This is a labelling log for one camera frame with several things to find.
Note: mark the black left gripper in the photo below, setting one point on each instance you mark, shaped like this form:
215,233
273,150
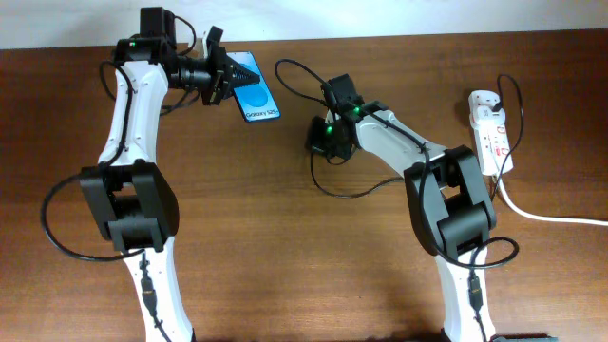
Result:
225,77

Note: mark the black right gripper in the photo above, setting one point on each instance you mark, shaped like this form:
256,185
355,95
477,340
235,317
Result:
316,124

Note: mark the blue Galaxy smartphone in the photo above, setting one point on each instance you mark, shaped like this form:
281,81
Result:
255,102

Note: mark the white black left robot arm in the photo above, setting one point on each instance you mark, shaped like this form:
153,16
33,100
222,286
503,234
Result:
131,202

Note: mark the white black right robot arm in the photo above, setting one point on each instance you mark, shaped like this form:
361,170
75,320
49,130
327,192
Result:
450,209

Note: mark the white charger plug adapter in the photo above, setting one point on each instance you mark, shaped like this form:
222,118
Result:
484,118

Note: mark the white power strip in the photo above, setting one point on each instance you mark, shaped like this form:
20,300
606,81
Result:
492,144

